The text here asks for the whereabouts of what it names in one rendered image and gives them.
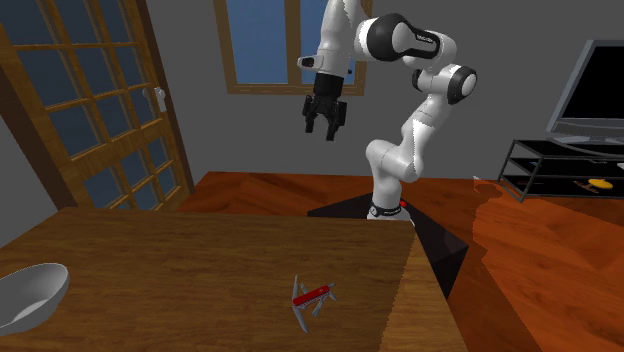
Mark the red pocket knife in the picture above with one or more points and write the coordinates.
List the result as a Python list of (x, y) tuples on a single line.
[(312, 296)]

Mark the wooden glass-paned door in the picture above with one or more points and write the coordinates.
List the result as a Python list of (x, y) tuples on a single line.
[(78, 122)]

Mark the brown wooden table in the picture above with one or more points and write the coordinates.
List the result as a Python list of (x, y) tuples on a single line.
[(195, 253)]

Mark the black television stand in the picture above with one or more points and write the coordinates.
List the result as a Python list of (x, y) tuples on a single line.
[(551, 168)]

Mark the grey bowl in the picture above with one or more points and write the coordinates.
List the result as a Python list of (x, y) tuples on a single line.
[(29, 292)]

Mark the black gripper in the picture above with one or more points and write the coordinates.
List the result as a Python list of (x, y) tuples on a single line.
[(327, 90)]

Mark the grey flat screen television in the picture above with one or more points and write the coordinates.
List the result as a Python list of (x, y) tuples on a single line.
[(597, 83)]

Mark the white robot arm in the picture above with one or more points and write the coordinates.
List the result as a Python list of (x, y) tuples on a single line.
[(395, 156)]

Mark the black robot stand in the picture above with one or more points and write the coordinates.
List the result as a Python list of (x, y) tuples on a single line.
[(438, 244)]

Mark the wooden framed window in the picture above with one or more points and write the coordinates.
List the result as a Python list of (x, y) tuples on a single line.
[(263, 44)]

